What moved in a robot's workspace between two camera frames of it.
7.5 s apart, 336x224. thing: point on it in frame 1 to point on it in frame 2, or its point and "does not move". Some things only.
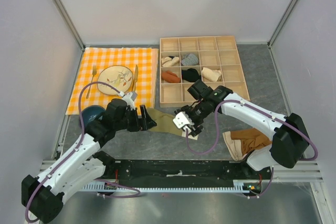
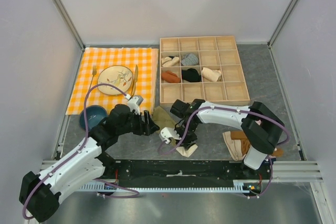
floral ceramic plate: x=119 y=77 does not move
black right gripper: x=195 y=129 to x=188 y=142
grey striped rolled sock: x=189 y=60 does not move
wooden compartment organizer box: x=214 y=60 does not move
